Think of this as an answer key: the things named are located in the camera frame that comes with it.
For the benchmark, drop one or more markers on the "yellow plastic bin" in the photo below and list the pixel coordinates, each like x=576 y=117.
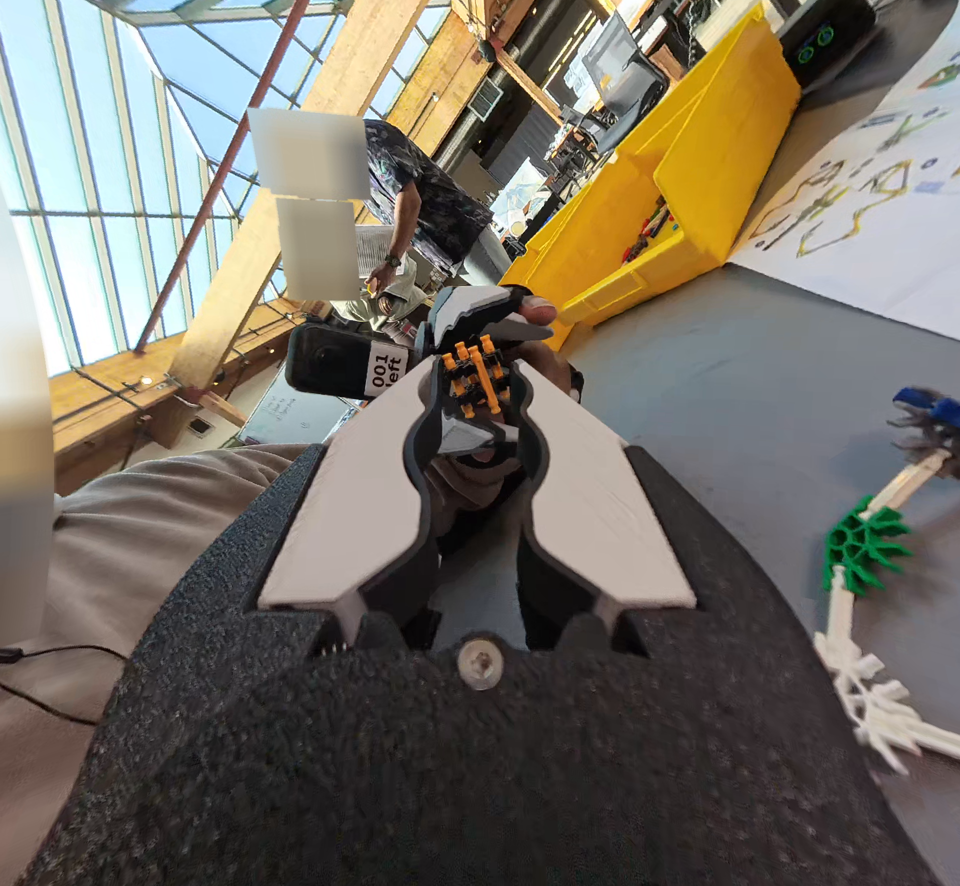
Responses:
x=720 y=136

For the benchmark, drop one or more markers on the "white building instruction sheet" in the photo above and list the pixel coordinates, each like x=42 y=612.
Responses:
x=870 y=226

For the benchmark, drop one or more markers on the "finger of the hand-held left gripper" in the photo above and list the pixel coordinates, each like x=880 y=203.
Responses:
x=477 y=439
x=488 y=309

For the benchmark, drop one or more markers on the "person's beige printed hoodie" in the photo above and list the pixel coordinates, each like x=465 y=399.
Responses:
x=60 y=766

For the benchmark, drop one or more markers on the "black computer monitor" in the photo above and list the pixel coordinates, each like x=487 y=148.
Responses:
x=623 y=69

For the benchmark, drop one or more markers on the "person's left hand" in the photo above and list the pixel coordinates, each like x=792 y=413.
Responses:
x=563 y=373

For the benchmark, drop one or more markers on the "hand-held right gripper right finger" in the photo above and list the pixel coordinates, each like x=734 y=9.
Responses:
x=608 y=526

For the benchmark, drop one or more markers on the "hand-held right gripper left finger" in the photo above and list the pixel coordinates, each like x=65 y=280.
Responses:
x=345 y=526

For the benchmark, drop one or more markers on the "person's left forearm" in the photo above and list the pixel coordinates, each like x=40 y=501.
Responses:
x=165 y=526

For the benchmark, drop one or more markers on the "black yellow toy wheel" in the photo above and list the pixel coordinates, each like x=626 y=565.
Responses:
x=477 y=376

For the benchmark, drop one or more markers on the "colourful rod connector toy model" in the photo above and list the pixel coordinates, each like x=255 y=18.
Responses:
x=867 y=541

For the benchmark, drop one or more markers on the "black box with green light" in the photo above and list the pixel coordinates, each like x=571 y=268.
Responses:
x=825 y=31

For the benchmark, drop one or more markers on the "pile of small building parts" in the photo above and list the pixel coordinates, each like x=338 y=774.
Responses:
x=648 y=229

